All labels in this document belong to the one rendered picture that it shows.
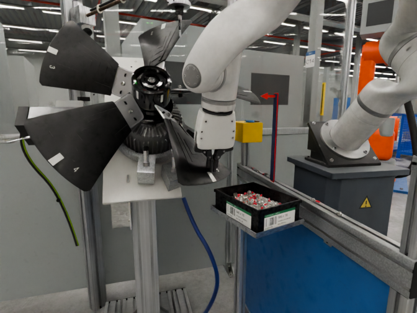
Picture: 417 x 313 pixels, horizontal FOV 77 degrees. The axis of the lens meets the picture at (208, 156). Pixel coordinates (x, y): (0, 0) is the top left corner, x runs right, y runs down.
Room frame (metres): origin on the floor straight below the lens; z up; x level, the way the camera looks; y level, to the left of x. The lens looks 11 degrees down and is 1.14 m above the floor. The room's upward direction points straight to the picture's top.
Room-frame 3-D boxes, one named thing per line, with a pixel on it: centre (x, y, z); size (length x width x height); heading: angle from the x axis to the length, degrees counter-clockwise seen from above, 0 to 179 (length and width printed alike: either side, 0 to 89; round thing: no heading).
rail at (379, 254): (0.88, -0.28, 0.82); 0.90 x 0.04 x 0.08; 15
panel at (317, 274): (0.88, -0.28, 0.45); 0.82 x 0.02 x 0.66; 15
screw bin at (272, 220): (0.77, -0.14, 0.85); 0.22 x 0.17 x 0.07; 31
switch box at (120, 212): (1.15, 0.40, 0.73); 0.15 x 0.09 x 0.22; 15
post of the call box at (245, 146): (1.26, -0.18, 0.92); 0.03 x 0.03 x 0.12; 15
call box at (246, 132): (1.26, -0.18, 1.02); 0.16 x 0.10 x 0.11; 15
